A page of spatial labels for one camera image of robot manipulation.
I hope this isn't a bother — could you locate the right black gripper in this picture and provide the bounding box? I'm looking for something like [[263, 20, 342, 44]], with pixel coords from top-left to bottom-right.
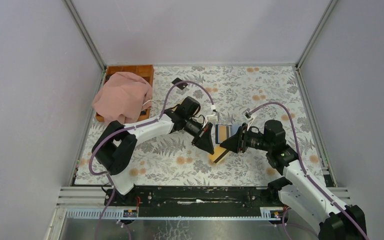
[[219, 123, 272, 154]]

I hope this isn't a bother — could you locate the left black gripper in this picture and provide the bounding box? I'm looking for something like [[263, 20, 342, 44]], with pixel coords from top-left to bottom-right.
[[183, 116, 215, 155]]

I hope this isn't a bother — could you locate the black card holder wallet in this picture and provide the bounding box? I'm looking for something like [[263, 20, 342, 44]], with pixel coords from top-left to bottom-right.
[[215, 124, 242, 144]]

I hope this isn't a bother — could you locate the gold striped credit card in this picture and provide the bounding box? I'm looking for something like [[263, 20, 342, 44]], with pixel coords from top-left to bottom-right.
[[208, 145, 230, 165]]

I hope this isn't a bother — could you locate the black credit card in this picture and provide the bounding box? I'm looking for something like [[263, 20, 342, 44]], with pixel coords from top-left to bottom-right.
[[171, 77, 188, 90]]

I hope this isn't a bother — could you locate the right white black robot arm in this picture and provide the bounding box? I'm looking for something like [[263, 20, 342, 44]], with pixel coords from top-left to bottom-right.
[[220, 120, 368, 240]]

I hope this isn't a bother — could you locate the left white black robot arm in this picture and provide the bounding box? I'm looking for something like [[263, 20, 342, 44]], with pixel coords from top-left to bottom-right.
[[92, 96, 215, 206]]

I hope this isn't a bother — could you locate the beige oval tray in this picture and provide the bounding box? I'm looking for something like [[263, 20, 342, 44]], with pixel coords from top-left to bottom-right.
[[169, 103, 184, 115]]

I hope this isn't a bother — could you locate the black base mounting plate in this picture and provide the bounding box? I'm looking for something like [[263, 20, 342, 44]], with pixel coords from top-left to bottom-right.
[[104, 185, 286, 213]]

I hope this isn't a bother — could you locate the pink cloth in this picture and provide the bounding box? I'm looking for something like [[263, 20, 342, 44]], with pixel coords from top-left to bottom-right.
[[92, 71, 153, 125]]

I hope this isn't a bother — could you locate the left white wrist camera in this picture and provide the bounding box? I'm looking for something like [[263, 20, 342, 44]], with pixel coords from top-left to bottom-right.
[[205, 104, 219, 124]]

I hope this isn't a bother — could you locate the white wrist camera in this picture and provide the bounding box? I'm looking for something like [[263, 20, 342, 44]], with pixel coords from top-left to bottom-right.
[[243, 108, 255, 130], [205, 104, 219, 124]]

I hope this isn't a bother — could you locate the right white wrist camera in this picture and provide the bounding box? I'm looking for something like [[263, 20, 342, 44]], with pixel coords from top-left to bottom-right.
[[243, 108, 255, 130]]

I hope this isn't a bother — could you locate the aluminium front rail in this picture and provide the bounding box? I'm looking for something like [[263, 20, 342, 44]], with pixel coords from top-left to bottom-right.
[[66, 207, 283, 221]]

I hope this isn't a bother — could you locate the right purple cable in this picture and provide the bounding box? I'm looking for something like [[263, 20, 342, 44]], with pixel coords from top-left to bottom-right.
[[244, 101, 372, 240]]

